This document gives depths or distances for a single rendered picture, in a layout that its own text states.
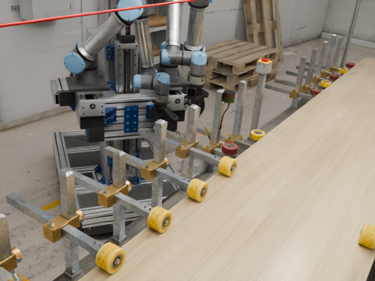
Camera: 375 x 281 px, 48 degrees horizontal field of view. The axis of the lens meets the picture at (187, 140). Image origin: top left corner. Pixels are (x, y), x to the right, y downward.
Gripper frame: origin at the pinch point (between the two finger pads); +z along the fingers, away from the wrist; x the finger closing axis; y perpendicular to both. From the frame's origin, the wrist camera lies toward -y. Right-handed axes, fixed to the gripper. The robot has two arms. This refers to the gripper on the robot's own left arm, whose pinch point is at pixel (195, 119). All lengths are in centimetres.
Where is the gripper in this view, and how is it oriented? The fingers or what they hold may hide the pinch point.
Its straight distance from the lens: 218.5
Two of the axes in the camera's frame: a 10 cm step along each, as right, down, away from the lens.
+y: -5.6, 3.3, -7.6
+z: -0.8, 8.9, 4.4
